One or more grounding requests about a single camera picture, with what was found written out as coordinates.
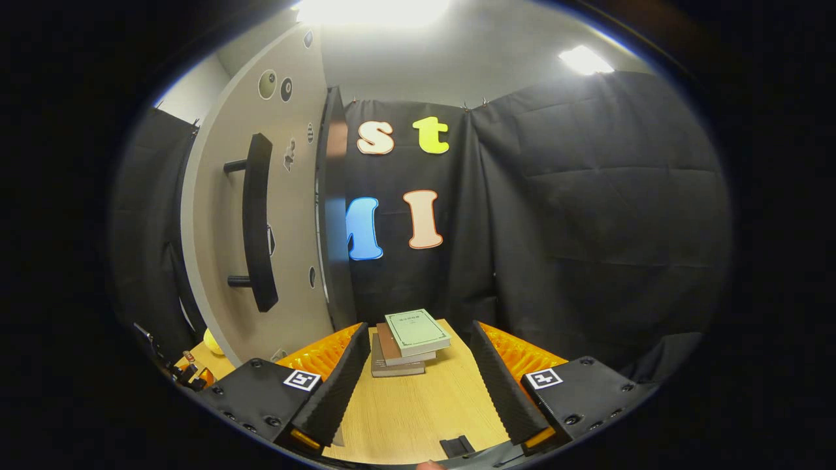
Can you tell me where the brown cover book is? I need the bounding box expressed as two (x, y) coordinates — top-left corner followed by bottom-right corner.
(376, 322), (437, 367)

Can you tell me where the black door handle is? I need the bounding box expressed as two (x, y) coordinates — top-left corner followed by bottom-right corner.
(224, 133), (280, 313)

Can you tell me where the dark grey book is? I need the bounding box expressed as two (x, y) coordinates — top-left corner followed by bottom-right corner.
(371, 334), (426, 378)

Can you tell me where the black backdrop cloth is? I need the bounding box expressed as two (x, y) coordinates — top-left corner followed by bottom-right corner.
(108, 70), (732, 392)

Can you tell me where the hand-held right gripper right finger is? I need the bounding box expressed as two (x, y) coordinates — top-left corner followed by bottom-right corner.
(470, 320), (658, 456)

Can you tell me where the green cover book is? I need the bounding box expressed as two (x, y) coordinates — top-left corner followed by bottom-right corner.
(384, 309), (451, 358)

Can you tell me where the ceiling light panel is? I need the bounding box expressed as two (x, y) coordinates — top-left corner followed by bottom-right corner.
(294, 0), (451, 29)
(559, 45), (615, 75)

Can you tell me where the white cabinet door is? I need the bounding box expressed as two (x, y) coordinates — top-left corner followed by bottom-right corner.
(181, 25), (337, 366)

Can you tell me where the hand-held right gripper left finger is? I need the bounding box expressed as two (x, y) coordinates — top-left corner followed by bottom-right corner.
(198, 322), (372, 454)

